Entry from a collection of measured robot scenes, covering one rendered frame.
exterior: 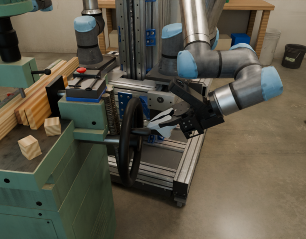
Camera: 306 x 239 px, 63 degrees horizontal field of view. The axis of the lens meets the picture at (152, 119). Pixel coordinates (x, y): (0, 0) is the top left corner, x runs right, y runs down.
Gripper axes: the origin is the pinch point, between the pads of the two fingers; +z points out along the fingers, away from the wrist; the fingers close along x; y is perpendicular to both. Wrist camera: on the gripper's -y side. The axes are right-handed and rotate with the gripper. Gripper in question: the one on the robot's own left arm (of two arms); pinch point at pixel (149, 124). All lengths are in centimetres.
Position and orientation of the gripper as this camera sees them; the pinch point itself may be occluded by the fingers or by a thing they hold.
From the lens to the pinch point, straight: 71.9
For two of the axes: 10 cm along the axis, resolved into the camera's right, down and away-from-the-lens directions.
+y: 5.0, 7.6, 4.2
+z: -8.6, 3.6, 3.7
